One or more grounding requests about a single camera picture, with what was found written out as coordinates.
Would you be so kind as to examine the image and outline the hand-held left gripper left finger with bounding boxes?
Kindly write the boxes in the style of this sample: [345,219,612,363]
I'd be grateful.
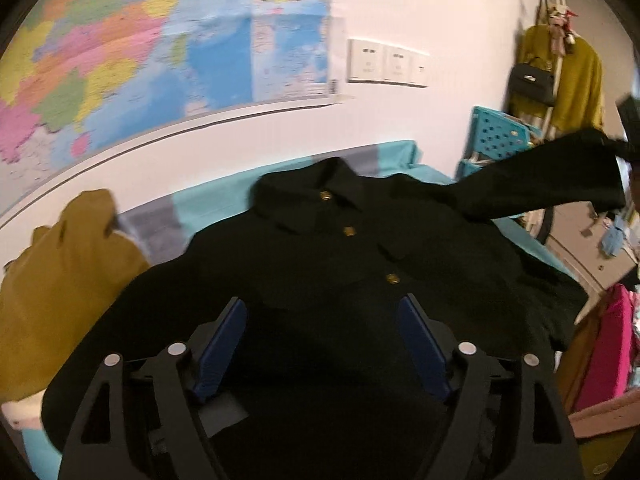
[59,296,249,480]

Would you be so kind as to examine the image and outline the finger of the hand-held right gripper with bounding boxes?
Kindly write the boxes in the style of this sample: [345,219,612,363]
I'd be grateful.
[615,95,640,137]

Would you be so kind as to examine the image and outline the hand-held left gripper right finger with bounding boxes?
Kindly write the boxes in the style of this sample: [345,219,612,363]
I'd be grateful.
[399,293,585,480]

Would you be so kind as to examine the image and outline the black button coat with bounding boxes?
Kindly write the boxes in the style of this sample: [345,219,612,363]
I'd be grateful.
[40,127,632,480]

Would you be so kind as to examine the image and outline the hanging mustard yellow coat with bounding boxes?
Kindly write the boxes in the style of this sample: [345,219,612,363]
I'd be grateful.
[514,25,607,132]

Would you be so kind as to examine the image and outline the black handbag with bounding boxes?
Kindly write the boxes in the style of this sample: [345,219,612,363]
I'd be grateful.
[507,57,559,107]

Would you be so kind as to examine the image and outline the red and white scarf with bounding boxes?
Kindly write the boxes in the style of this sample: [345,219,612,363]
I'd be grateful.
[546,4,577,55]

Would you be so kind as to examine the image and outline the light blue cloth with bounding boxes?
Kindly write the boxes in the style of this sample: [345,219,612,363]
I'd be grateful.
[601,219,630,258]

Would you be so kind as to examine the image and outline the teal plastic crate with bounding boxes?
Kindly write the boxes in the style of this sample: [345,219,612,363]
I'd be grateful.
[469,105,544,162]

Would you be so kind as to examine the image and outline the grey blanket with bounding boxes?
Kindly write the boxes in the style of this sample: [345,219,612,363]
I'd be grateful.
[116,195,195,267]

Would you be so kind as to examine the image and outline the teal bed sheet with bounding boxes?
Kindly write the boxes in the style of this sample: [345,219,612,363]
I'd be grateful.
[19,140,591,480]

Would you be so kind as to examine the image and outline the mustard yellow garment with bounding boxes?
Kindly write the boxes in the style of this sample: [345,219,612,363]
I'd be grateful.
[0,189,152,402]

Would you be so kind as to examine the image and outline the bright pink garment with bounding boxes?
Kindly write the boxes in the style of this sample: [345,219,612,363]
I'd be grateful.
[574,284,640,412]

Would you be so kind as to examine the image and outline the white cloth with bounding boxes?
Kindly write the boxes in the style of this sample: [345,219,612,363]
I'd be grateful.
[2,392,49,432]

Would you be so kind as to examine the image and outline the white wall switch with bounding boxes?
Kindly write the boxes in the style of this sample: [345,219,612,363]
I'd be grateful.
[383,44,415,85]
[412,52,430,87]

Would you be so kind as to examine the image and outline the white wall sockets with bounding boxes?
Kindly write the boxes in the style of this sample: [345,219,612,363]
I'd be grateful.
[348,38,385,83]

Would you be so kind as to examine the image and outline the colourful wall map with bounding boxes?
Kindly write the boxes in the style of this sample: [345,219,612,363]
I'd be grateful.
[0,0,347,233]

